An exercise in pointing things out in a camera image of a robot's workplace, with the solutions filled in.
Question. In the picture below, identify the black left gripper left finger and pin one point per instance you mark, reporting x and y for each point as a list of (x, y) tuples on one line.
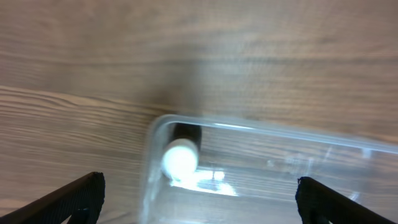
[(80, 201)]

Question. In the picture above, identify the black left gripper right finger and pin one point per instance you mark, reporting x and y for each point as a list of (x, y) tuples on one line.
[(318, 204)]

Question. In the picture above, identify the black bottle white cap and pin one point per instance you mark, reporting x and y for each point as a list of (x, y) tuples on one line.
[(181, 156)]

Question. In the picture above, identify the clear plastic container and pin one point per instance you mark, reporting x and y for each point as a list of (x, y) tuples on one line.
[(248, 172)]

